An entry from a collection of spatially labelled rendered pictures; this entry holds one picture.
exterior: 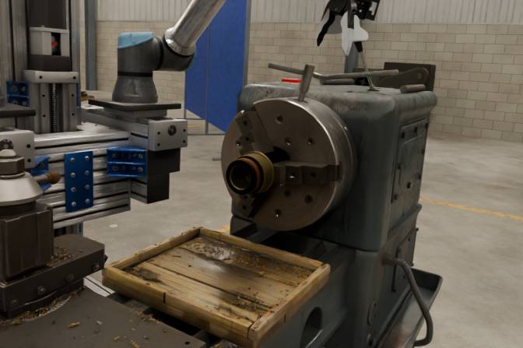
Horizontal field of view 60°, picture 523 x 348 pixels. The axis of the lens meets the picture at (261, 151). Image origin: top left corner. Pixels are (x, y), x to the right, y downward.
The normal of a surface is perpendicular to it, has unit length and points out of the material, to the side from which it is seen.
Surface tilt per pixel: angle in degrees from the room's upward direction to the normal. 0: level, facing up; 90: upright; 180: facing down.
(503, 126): 90
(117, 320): 0
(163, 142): 90
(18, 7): 90
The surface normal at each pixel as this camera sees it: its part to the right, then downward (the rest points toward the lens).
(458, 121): -0.52, 0.14
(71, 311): 0.06, -0.98
